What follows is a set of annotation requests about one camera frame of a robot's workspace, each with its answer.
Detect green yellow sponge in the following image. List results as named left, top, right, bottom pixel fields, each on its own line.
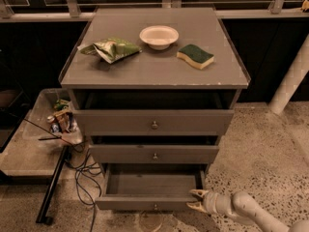
left=177, top=44, right=214, bottom=70

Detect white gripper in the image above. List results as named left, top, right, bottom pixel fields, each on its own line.
left=186, top=189, right=233, bottom=217

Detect grey top drawer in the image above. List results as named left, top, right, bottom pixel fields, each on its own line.
left=72, top=90, right=234, bottom=136

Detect grey bottom drawer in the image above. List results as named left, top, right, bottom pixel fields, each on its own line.
left=96, top=163, right=205, bottom=211

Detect grey middle drawer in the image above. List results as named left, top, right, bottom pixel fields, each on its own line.
left=90, top=136, right=219, bottom=164

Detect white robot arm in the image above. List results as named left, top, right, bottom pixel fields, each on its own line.
left=187, top=189, right=309, bottom=232

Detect green chip bag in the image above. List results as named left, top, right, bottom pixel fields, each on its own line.
left=77, top=38, right=142, bottom=64

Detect snack packages in bin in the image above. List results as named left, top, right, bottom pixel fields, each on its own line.
left=47, top=99, right=77, bottom=133

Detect grey drawer cabinet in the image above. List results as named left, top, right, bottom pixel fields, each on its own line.
left=58, top=6, right=251, bottom=188

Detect black metal bar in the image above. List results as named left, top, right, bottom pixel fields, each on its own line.
left=36, top=146, right=69, bottom=225

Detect metal window railing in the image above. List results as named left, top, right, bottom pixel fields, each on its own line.
left=0, top=0, right=309, bottom=23

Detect black floor cable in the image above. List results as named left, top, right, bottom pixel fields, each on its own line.
left=64, top=140, right=103, bottom=232

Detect grey drawer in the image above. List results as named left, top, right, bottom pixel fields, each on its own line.
left=90, top=136, right=219, bottom=164
left=96, top=163, right=205, bottom=211
left=72, top=90, right=234, bottom=136

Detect white diagonal pipe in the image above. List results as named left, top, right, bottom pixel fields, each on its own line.
left=268, top=35, right=309, bottom=114

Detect white bowl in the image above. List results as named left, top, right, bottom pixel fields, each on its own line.
left=139, top=25, right=179, bottom=50

